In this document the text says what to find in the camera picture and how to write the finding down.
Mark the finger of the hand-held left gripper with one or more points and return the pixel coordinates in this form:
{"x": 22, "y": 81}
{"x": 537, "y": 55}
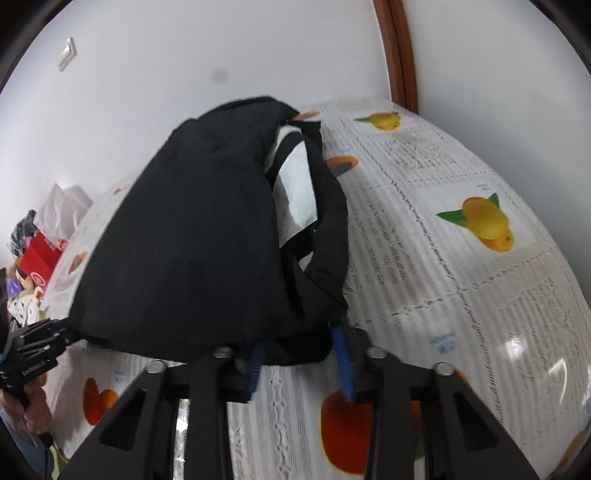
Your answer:
{"x": 64, "y": 336}

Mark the black white blue jacket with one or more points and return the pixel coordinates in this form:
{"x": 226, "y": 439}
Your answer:
{"x": 184, "y": 230}

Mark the white spotted cloth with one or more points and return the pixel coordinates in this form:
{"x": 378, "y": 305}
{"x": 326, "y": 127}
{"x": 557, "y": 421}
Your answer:
{"x": 25, "y": 309}

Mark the person's left forearm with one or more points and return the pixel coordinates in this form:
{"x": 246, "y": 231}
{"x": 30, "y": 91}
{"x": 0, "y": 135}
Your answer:
{"x": 18, "y": 459}

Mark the fruit print tablecloth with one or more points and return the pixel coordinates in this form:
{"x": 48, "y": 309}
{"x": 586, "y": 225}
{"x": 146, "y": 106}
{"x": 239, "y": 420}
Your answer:
{"x": 438, "y": 286}

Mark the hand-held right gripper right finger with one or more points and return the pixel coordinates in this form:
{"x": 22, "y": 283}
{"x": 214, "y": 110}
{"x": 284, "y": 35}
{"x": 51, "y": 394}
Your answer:
{"x": 344, "y": 364}

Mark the white plastic bag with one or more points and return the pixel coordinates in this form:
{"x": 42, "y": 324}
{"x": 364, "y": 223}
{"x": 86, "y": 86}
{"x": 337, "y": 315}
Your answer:
{"x": 62, "y": 210}

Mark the purple item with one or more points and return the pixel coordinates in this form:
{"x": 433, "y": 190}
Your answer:
{"x": 13, "y": 286}

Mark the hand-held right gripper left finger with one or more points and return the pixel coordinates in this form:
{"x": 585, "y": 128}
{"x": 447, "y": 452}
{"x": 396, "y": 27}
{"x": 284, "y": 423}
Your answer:
{"x": 254, "y": 369}

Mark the white light switch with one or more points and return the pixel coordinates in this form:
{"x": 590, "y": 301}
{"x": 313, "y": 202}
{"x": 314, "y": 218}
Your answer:
{"x": 67, "y": 53}

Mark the brown wooden door frame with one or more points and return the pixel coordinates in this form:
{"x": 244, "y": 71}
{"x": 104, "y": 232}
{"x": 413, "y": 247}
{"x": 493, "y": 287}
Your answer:
{"x": 397, "y": 50}

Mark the red paper bag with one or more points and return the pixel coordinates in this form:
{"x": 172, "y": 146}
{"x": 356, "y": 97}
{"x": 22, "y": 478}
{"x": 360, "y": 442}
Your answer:
{"x": 41, "y": 261}

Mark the person's left hand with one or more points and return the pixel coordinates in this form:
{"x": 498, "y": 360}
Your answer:
{"x": 37, "y": 410}

